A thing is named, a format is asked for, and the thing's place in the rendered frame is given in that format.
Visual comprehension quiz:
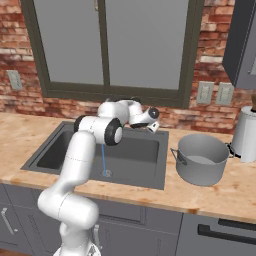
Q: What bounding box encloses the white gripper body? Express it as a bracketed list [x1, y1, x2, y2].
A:
[146, 121, 161, 134]

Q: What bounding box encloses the dark grey sink basin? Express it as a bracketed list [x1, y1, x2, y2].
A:
[20, 120, 170, 191]

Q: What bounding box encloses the grey metal pot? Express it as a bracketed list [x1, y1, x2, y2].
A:
[170, 133, 232, 187]

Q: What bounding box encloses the grey false drawer front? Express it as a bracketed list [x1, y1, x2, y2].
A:
[94, 198, 184, 226]

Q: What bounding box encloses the white paper towel roll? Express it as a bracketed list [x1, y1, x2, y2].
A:
[230, 94, 256, 164]

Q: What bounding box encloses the dark framed window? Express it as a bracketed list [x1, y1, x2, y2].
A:
[20, 0, 205, 109]

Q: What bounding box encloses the grey cupboard door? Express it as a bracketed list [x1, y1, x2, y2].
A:
[0, 183, 63, 256]
[90, 218, 180, 256]

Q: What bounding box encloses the grey dishwasher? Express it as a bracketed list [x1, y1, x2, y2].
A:
[175, 212, 256, 256]

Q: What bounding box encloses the grey wall outlet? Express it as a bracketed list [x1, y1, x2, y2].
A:
[6, 69, 24, 92]
[195, 80, 215, 105]
[215, 81, 235, 107]

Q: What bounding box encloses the dark grey wall cupboard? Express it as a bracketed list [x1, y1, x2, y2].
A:
[222, 0, 256, 91]

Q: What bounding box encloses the silver cupboard door handle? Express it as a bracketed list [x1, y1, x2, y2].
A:
[92, 224, 102, 252]
[0, 206, 19, 236]

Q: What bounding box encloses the black dishwasher handle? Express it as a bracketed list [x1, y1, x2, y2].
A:
[196, 223, 256, 247]

